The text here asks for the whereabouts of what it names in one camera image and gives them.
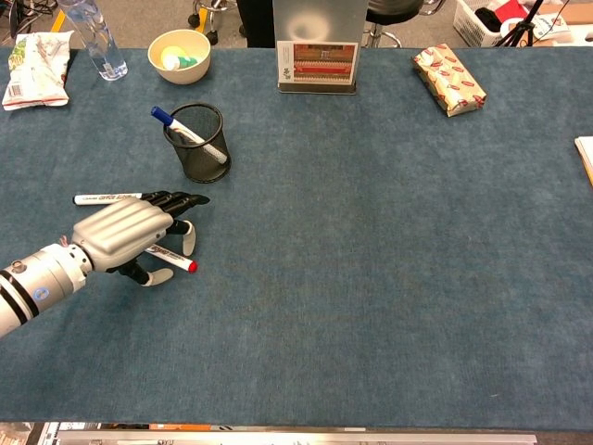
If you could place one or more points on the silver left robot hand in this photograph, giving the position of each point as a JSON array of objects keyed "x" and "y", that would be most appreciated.
[{"x": 120, "y": 227}]

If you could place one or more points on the black whiteboard marker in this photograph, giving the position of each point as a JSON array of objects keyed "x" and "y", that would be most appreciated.
[{"x": 102, "y": 199}]

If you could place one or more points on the red whiteboard marker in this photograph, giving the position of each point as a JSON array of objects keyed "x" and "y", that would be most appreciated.
[{"x": 183, "y": 263}]

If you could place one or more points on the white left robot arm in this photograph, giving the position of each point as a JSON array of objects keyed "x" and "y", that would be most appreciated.
[{"x": 32, "y": 287}]

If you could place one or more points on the black mesh pen holder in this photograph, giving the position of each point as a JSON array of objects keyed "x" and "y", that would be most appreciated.
[{"x": 204, "y": 171}]

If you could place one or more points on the blue whiteboard marker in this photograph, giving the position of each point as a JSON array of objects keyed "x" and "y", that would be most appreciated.
[{"x": 178, "y": 126}]

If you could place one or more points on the cream bowl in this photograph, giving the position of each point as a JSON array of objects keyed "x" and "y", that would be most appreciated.
[{"x": 180, "y": 74}]

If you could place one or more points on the clear plastic water bottle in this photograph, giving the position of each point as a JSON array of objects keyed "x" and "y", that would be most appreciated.
[{"x": 104, "y": 55}]

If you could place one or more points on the green and white bottle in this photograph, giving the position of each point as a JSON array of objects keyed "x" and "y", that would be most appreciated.
[{"x": 185, "y": 62}]

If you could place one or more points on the white printed snack bag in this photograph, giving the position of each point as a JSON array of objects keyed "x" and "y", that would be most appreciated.
[{"x": 34, "y": 69}]

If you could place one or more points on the yellow ball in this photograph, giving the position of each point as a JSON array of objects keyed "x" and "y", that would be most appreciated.
[{"x": 173, "y": 52}]

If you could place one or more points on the chrome wheeled stool base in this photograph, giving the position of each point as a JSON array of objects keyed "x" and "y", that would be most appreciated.
[{"x": 215, "y": 18}]

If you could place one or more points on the person in black trousers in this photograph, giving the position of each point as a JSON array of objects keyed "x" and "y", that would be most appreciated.
[{"x": 257, "y": 23}]

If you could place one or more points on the brown box with label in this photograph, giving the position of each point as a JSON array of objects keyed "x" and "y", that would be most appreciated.
[{"x": 319, "y": 62}]

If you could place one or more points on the black seat stool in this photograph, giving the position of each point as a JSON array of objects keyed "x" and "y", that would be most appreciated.
[{"x": 394, "y": 9}]

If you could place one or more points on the gold and red wrapped package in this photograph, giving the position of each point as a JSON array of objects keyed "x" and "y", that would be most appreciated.
[{"x": 449, "y": 79}]

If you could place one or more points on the white plastic basket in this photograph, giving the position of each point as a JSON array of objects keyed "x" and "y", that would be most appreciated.
[{"x": 470, "y": 23}]

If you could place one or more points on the black tripod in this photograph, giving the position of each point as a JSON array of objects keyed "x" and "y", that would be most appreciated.
[{"x": 521, "y": 28}]

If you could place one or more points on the cardboard box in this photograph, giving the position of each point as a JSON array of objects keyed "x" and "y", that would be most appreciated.
[{"x": 574, "y": 11}]

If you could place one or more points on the aluminium rail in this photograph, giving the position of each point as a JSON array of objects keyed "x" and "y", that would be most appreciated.
[{"x": 296, "y": 438}]

